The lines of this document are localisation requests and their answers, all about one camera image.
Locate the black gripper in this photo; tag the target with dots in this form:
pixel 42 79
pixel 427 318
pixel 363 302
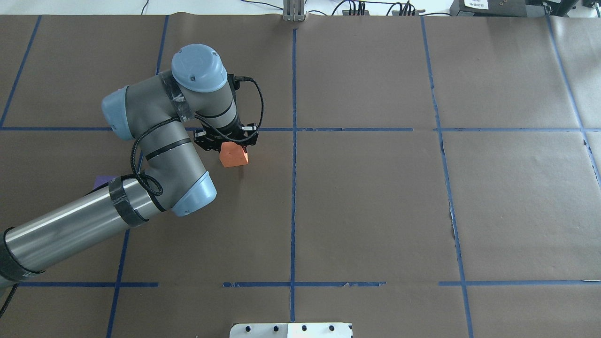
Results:
pixel 212 141

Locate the orange foam cube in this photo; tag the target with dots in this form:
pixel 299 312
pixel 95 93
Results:
pixel 233 155

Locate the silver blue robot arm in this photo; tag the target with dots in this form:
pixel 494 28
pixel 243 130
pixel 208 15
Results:
pixel 196 102

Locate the purple foam cube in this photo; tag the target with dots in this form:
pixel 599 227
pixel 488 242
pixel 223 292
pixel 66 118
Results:
pixel 102 179

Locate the black power strip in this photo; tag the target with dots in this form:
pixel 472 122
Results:
pixel 356 12

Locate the brown paper table cover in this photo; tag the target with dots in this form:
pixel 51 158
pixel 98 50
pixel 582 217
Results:
pixel 429 177

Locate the black box with label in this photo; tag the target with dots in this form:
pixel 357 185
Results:
pixel 497 8

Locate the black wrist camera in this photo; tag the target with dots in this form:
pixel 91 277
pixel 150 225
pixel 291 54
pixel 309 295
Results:
pixel 234 82

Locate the aluminium frame post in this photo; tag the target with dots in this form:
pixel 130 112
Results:
pixel 294 10

